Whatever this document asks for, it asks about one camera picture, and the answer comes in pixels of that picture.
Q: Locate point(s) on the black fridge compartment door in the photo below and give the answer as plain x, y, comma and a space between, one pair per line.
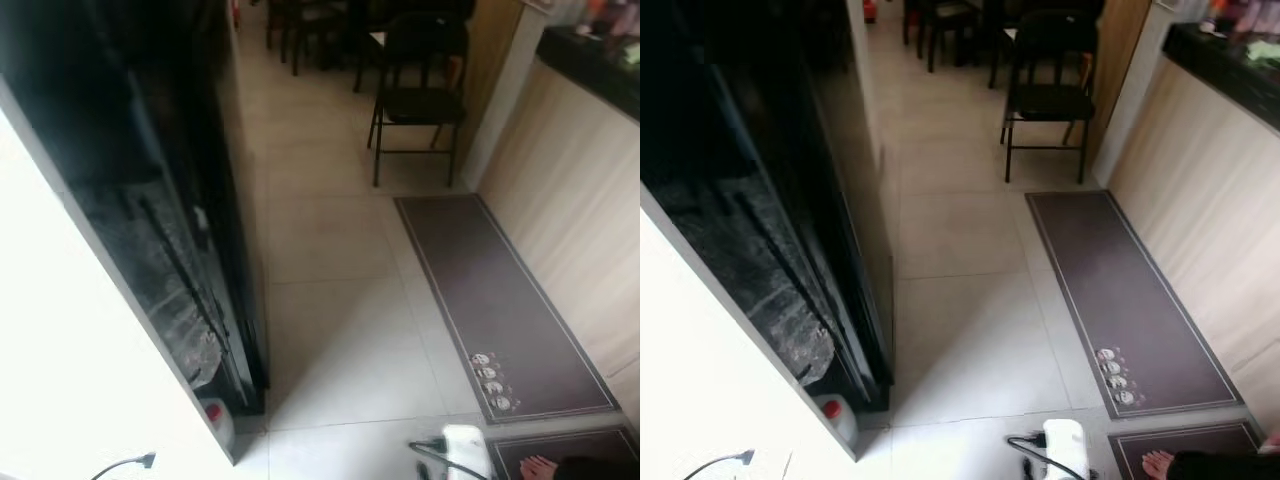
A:
225, 250
860, 260

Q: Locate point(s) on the black glass door fridge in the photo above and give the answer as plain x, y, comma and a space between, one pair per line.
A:
120, 120
760, 120

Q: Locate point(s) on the dark floor mat cat print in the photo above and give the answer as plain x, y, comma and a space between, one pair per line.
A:
560, 442
1130, 300
1190, 437
500, 300

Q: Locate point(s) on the person leg with bare foot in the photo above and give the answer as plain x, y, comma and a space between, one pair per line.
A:
600, 468
1220, 465

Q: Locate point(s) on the white jug with red cap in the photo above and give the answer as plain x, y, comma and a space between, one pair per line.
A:
838, 420
218, 425

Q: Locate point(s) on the wood panel kitchen counter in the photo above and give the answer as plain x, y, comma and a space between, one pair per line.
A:
570, 180
1200, 180

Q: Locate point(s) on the bubble wrap sheet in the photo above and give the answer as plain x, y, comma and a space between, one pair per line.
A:
150, 270
750, 270

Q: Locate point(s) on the black folding chair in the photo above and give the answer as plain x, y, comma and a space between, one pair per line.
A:
415, 100
1050, 100

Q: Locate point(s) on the dark wooden dining chair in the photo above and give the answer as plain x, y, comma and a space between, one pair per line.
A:
290, 30
930, 25

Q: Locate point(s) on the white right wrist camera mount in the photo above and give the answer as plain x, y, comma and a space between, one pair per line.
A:
465, 450
1065, 448

